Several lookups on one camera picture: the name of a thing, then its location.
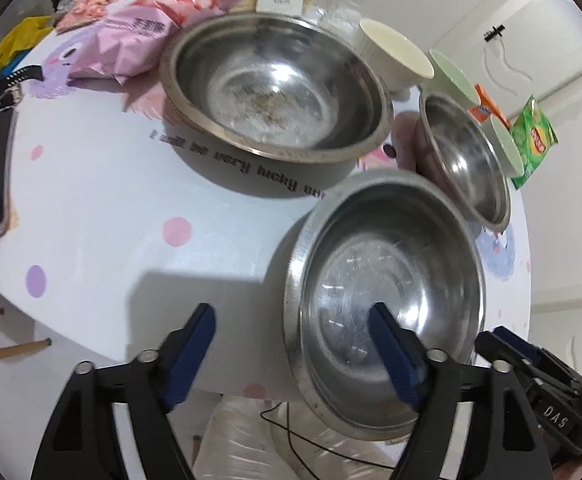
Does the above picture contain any orange biscuit box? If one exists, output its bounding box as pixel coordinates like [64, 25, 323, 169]
[468, 83, 512, 128]

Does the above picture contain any small steel bowl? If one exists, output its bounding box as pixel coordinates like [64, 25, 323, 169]
[415, 91, 512, 233]

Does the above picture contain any medium steel bowl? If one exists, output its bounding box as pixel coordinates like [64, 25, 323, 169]
[283, 167, 486, 442]

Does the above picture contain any green chip bag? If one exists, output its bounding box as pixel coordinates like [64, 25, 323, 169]
[510, 94, 559, 191]

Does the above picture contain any clear bag of pink snacks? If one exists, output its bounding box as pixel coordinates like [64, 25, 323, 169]
[56, 0, 122, 33]

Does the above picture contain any clear glass cup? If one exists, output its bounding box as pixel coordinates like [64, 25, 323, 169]
[316, 7, 366, 48]

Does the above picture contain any black wrist watch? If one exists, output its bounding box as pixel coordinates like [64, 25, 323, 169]
[0, 65, 44, 121]

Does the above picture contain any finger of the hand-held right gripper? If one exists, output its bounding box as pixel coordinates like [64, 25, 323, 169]
[475, 332, 576, 406]
[493, 326, 582, 396]

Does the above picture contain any white ceramic bowl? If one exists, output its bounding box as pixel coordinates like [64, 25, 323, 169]
[353, 17, 435, 97]

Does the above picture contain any light green bowl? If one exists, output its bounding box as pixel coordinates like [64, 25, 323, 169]
[428, 49, 482, 111]
[488, 115, 526, 178]

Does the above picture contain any black cable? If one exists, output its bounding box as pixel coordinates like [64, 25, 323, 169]
[260, 402, 396, 480]

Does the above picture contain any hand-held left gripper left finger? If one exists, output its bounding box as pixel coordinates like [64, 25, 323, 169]
[31, 302, 216, 480]

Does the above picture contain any pink snack bag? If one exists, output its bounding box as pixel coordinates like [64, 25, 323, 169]
[68, 2, 182, 86]

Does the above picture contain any large steel bowl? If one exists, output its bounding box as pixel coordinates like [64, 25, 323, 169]
[158, 11, 394, 165]

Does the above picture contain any yellow plastic bag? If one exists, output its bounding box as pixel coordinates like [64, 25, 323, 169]
[0, 16, 54, 78]

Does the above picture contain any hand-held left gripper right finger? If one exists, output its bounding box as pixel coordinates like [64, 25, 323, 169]
[368, 301, 554, 480]

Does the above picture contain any large clear plastic bag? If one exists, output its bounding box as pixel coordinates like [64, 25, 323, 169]
[191, 392, 406, 480]

